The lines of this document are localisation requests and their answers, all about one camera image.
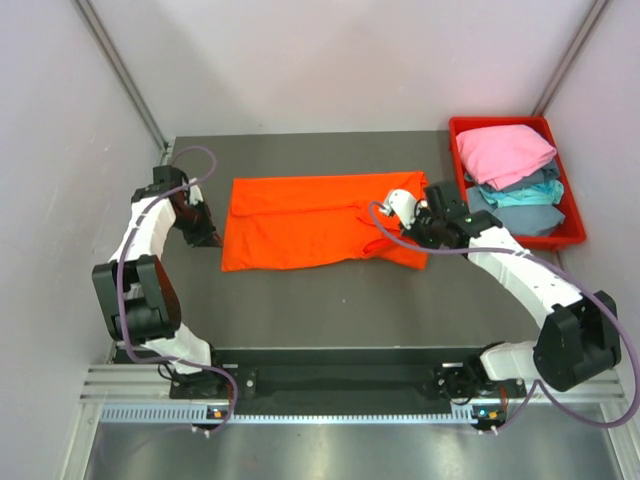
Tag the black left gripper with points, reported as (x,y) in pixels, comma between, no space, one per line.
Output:
(207,235)

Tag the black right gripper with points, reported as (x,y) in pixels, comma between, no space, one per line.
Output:
(412,232)

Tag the orange t-shirt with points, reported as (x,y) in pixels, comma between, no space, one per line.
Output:
(287,223)

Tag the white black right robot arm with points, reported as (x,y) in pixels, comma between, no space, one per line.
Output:
(577,341)

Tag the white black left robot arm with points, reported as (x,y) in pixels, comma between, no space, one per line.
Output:
(138,302)

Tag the blue-grey folded t-shirt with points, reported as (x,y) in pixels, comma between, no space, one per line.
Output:
(528,220)

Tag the pink folded t-shirt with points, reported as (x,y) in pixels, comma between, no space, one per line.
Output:
(501,156)

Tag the teal folded t-shirt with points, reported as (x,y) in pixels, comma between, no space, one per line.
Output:
(541,194)

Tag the grey-blue folded t-shirt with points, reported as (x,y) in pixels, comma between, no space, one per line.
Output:
(547,173)

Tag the red plastic bin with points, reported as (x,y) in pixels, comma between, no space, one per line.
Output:
(571,231)

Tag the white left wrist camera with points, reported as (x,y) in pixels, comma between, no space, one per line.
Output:
(195,195)

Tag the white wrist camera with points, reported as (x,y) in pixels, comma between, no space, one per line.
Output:
(400,203)
(195,195)

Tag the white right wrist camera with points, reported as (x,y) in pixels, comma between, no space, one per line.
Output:
(400,203)

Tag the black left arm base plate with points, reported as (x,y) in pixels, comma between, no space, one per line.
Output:
(206,385)

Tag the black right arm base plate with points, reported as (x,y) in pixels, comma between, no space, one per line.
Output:
(461,383)

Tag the aluminium frame rail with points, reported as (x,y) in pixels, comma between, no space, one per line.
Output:
(147,383)

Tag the grey slotted cable duct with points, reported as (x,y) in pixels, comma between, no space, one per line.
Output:
(202,414)

